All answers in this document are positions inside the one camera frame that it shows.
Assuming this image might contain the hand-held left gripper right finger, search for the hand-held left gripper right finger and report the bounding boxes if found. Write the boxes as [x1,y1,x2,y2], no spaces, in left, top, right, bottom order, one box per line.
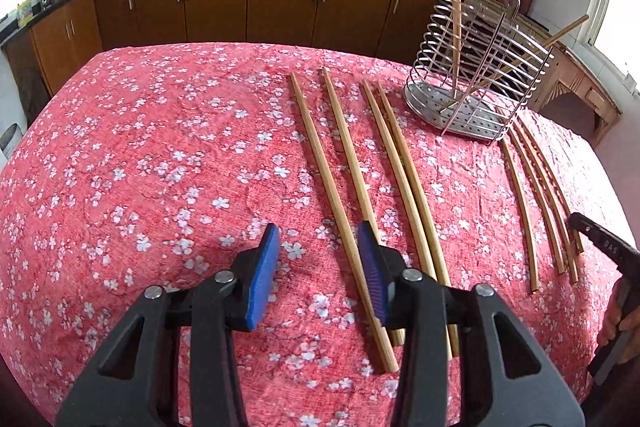
[356,221,583,427]

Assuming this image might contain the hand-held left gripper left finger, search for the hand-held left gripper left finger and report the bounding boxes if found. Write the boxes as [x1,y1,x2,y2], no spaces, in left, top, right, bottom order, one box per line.
[55,223,282,427]

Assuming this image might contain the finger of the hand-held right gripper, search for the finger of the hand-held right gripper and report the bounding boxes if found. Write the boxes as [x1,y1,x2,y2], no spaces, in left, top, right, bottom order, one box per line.
[569,212,640,275]

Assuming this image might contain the steel wire chopstick holder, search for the steel wire chopstick holder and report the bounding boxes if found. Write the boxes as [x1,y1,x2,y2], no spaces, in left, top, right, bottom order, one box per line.
[402,0,556,146]

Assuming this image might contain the person's right hand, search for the person's right hand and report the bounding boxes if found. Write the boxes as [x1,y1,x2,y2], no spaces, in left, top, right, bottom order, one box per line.
[597,279,640,365]

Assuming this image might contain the cream wooden side table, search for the cream wooden side table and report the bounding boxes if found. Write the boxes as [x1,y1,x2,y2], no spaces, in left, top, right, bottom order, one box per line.
[520,14,623,148]

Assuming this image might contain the red floral tablecloth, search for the red floral tablecloth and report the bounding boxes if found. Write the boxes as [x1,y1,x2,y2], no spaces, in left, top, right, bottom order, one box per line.
[0,42,636,427]

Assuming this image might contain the brown lower kitchen cabinets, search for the brown lower kitchen cabinets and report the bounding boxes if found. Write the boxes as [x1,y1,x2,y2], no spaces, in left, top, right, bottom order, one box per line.
[5,0,451,98]

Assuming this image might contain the white container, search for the white container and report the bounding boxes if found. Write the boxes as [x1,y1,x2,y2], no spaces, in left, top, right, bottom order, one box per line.
[0,122,23,168]

